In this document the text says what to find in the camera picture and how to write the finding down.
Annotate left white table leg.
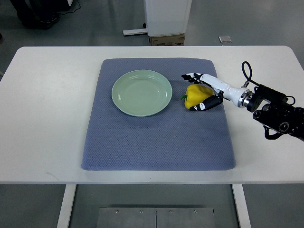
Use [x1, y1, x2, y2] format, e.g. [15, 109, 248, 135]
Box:
[57, 184, 76, 228]

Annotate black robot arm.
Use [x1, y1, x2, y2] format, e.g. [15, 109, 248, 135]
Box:
[241, 61, 304, 141]

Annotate right white table leg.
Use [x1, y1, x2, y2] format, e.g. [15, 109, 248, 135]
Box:
[232, 184, 251, 228]

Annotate light green plate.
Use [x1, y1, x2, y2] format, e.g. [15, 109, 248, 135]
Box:
[112, 70, 172, 117]

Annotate small grey floor plate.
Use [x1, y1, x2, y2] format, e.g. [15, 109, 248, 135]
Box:
[218, 36, 232, 44]

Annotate brown cardboard box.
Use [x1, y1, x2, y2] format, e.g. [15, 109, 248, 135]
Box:
[149, 34, 185, 46]

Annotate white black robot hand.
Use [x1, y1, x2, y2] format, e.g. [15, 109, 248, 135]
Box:
[181, 73, 253, 111]

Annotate person legs dark trousers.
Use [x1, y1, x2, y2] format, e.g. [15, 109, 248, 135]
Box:
[10, 0, 60, 29]

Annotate white table leg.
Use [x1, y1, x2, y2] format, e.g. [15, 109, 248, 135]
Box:
[232, 184, 251, 228]
[57, 184, 76, 228]

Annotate yellow bell pepper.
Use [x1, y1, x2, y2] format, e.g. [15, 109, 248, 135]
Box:
[181, 84, 214, 109]

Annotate blue quilted mat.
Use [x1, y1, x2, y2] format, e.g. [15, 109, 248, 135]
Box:
[81, 58, 236, 171]

